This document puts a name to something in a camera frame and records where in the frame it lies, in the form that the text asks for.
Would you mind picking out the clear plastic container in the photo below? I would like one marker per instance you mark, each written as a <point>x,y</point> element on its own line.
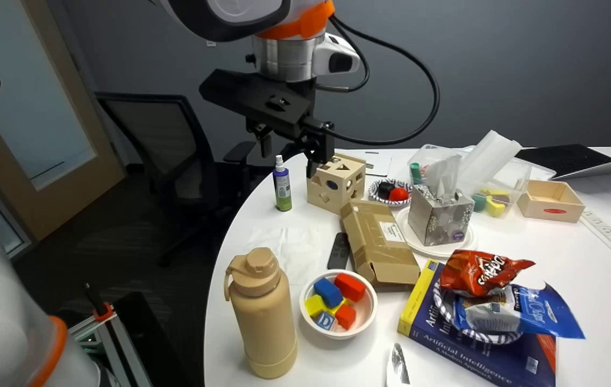
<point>491,175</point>

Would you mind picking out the dark grey remote control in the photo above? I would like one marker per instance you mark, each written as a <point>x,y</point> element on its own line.
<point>340,252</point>

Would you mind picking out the small plate with toys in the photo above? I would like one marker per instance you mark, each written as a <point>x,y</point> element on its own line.
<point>389,191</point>

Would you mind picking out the wooden shape sorter cube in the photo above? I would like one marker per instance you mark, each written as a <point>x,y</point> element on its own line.
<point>336,181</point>

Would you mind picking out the purple green spray bottle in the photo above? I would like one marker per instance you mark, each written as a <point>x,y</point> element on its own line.
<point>282,186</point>

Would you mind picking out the red chips bag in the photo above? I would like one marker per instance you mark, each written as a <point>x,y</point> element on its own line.
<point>478,273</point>

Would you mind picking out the black office chair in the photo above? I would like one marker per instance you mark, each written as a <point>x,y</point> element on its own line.
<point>192,187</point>

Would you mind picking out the red foam block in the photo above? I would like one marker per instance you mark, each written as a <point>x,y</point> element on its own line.
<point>349,287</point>

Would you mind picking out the small wooden tray box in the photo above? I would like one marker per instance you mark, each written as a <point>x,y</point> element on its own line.
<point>550,200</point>

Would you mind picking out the white pouch at edge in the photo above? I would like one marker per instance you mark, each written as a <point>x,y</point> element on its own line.
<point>397,372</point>

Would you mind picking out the white bowl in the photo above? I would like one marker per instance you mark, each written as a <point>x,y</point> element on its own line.
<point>325,322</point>

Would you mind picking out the orange foam block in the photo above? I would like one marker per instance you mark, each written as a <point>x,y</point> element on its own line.
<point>345,316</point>

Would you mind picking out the blue book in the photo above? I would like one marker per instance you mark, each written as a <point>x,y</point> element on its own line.
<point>505,359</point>

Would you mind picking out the white blue rope toy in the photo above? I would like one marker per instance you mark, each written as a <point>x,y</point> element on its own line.
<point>488,320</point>

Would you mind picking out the tan insulated water bottle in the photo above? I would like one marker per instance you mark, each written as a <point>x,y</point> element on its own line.
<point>262,308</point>

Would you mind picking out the blue foam block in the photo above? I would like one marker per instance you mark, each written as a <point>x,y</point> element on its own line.
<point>327,291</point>

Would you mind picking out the blue plastic packet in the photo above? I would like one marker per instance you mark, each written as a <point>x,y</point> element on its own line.
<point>544,309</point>

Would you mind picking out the yellow foam block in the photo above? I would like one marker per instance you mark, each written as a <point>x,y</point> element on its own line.
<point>315,305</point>

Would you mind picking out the white round plate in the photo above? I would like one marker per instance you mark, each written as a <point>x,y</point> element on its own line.
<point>440,252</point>

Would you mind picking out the grey tissue box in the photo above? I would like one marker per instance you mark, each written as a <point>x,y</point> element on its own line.
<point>440,212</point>

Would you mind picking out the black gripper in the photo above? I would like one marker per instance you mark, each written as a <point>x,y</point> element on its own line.
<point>274,105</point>

